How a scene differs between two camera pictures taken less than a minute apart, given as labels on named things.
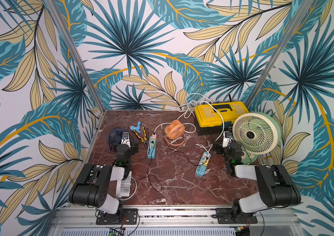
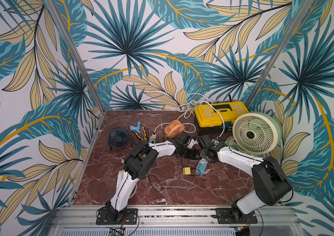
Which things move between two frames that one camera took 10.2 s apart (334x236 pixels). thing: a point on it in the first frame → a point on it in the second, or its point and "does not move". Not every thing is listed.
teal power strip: [202, 167] does not move
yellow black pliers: [142, 140] does not move
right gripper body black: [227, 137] → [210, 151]
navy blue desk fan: [115, 137] does not move
